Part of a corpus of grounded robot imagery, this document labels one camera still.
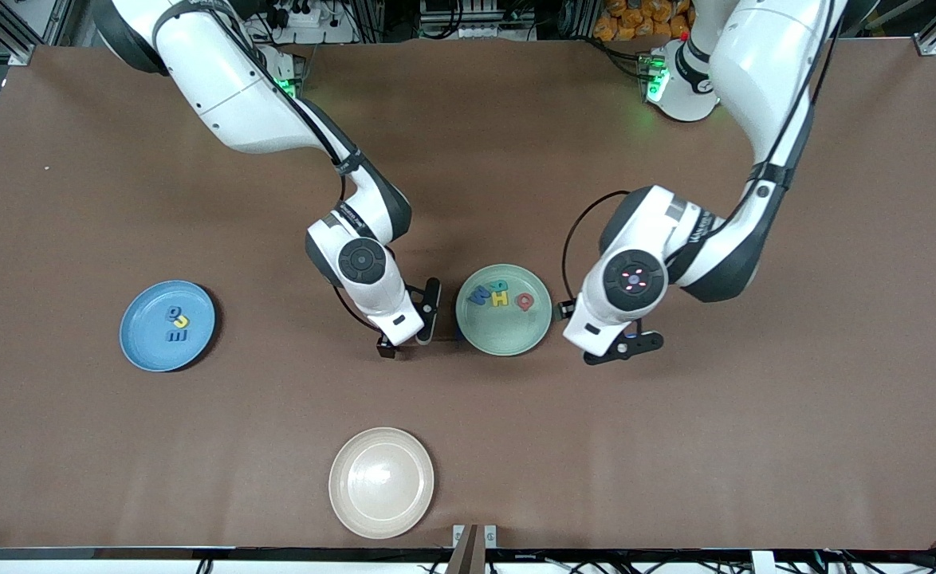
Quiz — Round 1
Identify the green plate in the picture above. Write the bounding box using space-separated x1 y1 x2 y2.
454 264 553 357

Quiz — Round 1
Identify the white power strip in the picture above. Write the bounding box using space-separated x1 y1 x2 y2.
265 0 357 45

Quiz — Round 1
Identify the blue plate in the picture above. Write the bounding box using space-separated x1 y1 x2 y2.
120 280 218 373

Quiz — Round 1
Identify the beige plate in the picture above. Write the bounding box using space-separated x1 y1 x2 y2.
328 427 435 540

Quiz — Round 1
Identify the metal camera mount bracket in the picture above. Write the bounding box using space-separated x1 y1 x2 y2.
446 524 497 574

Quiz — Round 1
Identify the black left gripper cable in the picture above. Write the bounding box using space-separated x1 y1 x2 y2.
560 190 631 304

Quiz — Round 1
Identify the orange fruit bag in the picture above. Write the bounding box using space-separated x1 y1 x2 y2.
593 0 692 42

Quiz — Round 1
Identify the brown table mat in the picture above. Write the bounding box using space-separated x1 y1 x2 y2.
0 36 936 551

